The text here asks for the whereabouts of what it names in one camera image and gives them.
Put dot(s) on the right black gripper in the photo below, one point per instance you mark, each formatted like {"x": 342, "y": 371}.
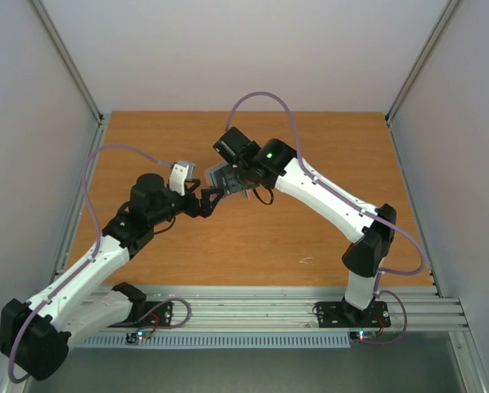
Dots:
{"x": 236, "y": 176}

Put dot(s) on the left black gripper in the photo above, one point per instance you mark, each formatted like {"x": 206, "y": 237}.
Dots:
{"x": 205, "y": 210}

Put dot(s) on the pink leather card holder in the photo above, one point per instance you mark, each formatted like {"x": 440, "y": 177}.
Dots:
{"x": 228, "y": 178}

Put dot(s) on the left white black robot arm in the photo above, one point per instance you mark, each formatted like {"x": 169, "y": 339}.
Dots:
{"x": 38, "y": 334}

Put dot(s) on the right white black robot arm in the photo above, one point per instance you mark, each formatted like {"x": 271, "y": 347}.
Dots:
{"x": 275, "y": 166}

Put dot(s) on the left controller board with LEDs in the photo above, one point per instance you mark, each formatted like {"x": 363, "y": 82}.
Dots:
{"x": 139, "y": 336}

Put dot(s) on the controller board with leds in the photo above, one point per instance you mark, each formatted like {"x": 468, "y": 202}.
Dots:
{"x": 139, "y": 336}
{"x": 363, "y": 335}

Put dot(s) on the right controller board with LEDs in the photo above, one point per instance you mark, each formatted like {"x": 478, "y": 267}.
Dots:
{"x": 363, "y": 335}

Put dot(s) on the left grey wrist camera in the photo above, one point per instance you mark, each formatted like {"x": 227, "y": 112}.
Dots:
{"x": 181, "y": 172}

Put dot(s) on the aluminium rail base frame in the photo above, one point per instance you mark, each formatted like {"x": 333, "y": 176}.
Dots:
{"x": 289, "y": 309}

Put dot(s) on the grey slotted cable duct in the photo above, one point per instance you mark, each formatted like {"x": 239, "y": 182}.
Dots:
{"x": 219, "y": 340}

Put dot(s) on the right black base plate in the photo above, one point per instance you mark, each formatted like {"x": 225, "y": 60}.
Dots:
{"x": 337, "y": 314}

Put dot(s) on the left aluminium corner post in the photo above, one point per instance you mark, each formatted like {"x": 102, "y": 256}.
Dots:
{"x": 55, "y": 37}

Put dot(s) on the aluminium corner post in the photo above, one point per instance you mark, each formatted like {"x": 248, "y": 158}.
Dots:
{"x": 55, "y": 37}
{"x": 439, "y": 28}

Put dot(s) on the right aluminium corner post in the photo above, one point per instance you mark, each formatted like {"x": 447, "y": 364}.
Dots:
{"x": 439, "y": 28}

